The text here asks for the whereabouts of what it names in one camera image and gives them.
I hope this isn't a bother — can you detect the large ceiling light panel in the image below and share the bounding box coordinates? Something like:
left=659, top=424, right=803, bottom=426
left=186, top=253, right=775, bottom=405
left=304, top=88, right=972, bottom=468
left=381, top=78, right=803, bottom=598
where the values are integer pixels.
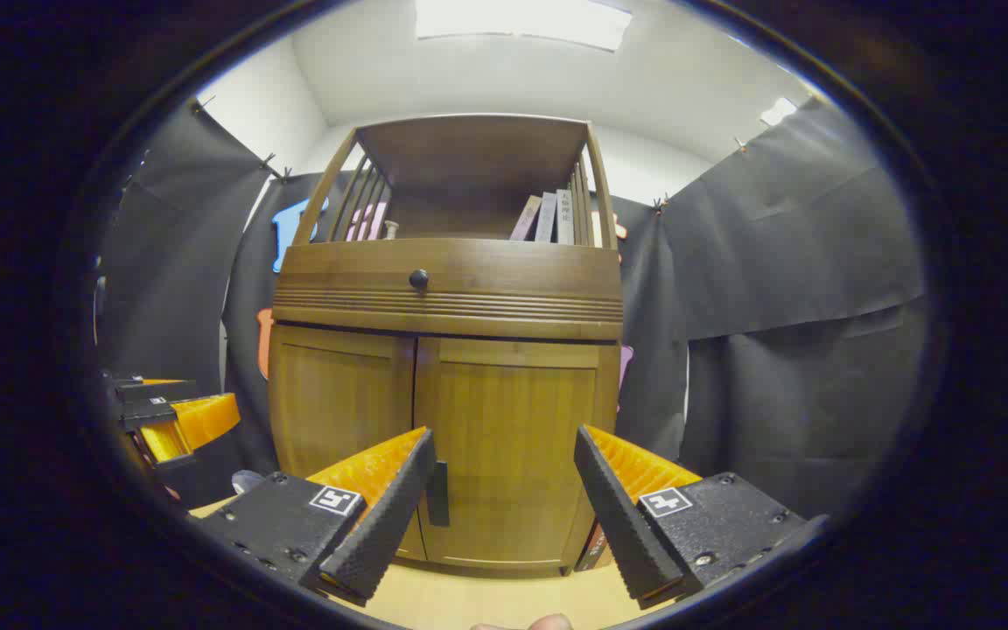
left=416, top=0, right=633, bottom=52

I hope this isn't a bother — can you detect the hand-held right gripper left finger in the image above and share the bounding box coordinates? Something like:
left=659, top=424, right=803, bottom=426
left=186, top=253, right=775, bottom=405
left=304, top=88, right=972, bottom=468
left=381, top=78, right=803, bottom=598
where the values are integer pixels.
left=193, top=426, right=437, bottom=606

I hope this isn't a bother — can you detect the pink book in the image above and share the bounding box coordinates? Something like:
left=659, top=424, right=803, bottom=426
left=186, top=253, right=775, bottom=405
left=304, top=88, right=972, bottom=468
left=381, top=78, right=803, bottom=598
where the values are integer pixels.
left=510, top=195, right=543, bottom=242

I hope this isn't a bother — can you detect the brown wooden double-door shoe cabinet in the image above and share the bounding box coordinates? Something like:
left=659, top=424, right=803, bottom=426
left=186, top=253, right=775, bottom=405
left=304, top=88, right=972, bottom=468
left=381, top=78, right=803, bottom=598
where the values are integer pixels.
left=268, top=114, right=626, bottom=577

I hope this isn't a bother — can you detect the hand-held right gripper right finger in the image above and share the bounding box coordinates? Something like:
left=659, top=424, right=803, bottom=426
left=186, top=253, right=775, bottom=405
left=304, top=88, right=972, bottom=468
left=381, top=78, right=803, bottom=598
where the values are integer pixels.
left=574, top=424, right=829, bottom=611

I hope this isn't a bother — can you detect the wooden shoe cabinet door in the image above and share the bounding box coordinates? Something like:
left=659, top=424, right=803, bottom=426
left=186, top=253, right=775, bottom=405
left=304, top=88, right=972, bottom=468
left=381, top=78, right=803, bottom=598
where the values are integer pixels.
left=415, top=337, right=620, bottom=574
left=269, top=324, right=428, bottom=561

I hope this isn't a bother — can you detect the brown book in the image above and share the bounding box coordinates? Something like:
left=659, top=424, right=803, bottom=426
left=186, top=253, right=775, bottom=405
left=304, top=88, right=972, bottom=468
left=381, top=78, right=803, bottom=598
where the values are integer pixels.
left=576, top=522, right=617, bottom=572

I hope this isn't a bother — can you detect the black door handle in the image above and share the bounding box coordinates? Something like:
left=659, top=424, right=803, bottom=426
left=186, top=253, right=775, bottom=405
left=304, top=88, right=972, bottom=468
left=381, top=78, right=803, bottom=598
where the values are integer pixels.
left=427, top=459, right=452, bottom=528

